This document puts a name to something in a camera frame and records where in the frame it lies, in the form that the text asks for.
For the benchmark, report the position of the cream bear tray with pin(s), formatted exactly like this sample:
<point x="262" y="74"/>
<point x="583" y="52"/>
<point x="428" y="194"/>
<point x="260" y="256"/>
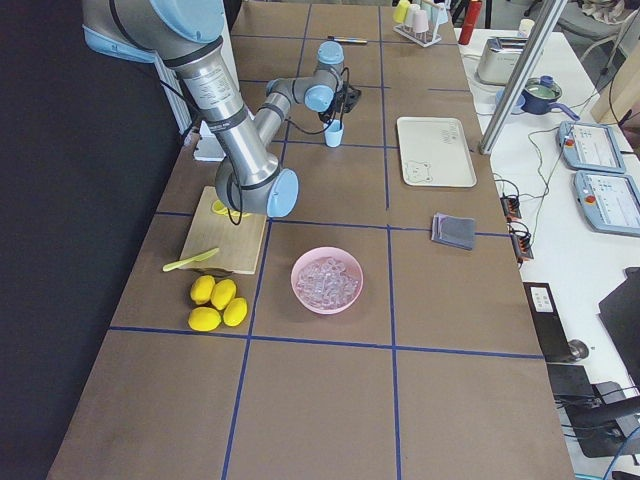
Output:
<point x="434" y="153"/>

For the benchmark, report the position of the yellow lemon upper left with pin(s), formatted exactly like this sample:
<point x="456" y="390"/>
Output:
<point x="201" y="289"/>

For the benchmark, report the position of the red bottle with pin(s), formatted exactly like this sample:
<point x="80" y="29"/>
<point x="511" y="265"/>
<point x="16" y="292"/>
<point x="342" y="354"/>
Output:
<point x="472" y="12"/>

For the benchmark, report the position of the lower teach pendant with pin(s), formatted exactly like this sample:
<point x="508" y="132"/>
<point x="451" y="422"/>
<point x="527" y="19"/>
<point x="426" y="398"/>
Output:
<point x="609" y="201"/>

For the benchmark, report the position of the clear ice cubes pile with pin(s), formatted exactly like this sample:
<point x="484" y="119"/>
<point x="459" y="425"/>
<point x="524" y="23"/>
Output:
<point x="326" y="284"/>

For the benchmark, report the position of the yellow plastic knife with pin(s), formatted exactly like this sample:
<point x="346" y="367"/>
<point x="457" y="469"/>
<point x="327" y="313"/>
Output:
<point x="193" y="259"/>

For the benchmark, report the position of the upper teach pendant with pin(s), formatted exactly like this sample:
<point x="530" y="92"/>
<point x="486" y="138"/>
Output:
<point x="590" y="146"/>

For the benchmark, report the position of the white cup rack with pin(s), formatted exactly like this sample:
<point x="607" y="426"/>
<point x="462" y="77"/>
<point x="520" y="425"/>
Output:
<point x="438" y="12"/>

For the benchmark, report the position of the pink cup on rack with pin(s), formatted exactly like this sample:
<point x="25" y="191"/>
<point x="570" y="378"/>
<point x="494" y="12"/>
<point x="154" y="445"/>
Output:
<point x="419" y="21"/>

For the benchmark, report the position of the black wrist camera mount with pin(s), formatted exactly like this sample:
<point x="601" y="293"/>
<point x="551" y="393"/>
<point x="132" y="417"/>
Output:
<point x="347" y="98"/>

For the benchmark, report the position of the blue saucepan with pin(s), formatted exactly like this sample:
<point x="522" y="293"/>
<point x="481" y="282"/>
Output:
<point x="542" y="95"/>

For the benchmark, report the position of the aluminium frame post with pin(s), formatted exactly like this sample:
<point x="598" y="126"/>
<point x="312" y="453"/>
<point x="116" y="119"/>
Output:
<point x="545" y="23"/>

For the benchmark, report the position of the yellow lemon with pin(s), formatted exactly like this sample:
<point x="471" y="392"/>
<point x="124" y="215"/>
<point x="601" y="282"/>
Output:
<point x="204" y="319"/>
<point x="201" y="289"/>
<point x="235" y="312"/>
<point x="223" y="293"/>

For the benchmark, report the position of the yellow lemon lower left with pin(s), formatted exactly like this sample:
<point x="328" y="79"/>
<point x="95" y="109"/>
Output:
<point x="204" y="319"/>

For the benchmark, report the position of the yellow cup on rack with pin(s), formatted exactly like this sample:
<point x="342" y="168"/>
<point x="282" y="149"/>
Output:
<point x="400" y="11"/>

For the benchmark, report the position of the lemon slices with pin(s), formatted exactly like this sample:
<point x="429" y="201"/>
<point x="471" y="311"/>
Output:
<point x="219" y="208"/>

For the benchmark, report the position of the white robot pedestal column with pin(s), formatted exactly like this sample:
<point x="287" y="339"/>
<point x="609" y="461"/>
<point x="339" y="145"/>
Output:
<point x="208" y="147"/>

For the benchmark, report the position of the yellow lemon upper right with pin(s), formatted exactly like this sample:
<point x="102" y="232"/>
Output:
<point x="223" y="293"/>

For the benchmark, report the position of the yellow lemon lower right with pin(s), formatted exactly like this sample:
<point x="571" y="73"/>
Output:
<point x="235" y="312"/>

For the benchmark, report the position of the teach pendant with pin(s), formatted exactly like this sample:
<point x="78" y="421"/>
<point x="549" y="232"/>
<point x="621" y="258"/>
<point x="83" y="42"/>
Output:
<point x="590" y="146"/>
<point x="609" y="201"/>

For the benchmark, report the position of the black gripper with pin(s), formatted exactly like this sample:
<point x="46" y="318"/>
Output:
<point x="334" y="111"/>

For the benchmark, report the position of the light blue plastic cup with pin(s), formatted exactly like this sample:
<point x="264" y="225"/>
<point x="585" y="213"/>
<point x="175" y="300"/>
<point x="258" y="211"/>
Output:
<point x="333" y="138"/>

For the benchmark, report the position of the cream toaster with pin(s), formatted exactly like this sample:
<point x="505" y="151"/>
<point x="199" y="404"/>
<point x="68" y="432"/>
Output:
<point x="498" y="59"/>

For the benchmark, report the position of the grey folded cloth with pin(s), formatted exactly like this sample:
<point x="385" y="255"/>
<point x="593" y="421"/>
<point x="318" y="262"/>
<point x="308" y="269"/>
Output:
<point x="453" y="231"/>

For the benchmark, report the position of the pink bowl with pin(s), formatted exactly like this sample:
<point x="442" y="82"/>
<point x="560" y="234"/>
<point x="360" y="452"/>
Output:
<point x="353" y="267"/>

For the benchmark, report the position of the wooden cutting board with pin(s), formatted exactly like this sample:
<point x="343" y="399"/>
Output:
<point x="239" y="245"/>

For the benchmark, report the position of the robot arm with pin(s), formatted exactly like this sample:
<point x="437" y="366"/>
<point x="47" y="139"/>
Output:
<point x="187" y="37"/>

